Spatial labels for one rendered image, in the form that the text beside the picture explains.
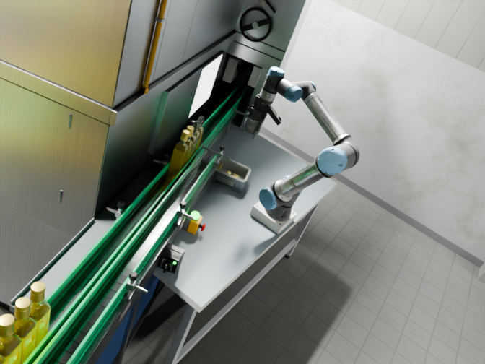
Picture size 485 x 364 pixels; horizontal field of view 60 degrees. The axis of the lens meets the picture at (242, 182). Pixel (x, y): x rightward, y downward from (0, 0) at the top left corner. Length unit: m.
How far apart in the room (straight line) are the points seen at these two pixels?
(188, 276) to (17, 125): 0.90
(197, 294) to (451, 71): 3.20
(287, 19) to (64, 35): 1.70
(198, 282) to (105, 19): 1.09
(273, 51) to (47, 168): 1.73
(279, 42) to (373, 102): 1.77
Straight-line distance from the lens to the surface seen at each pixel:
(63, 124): 1.67
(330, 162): 1.85
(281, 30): 2.93
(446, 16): 4.30
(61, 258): 1.67
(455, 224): 4.66
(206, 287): 1.86
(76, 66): 1.55
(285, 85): 1.98
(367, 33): 4.42
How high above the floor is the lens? 2.11
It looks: 32 degrees down
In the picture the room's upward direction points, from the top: 22 degrees clockwise
